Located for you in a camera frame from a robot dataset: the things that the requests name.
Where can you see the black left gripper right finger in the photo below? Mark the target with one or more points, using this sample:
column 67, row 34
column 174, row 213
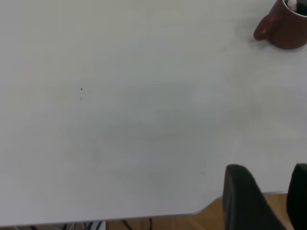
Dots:
column 299, row 198

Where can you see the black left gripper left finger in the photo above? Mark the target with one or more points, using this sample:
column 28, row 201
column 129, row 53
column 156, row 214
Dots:
column 244, row 203

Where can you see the red ceramic mug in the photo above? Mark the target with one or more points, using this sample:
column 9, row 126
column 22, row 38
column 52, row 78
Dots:
column 285, row 28

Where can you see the dark coffee liquid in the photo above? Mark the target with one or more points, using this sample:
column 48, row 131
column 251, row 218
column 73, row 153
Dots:
column 302, row 10

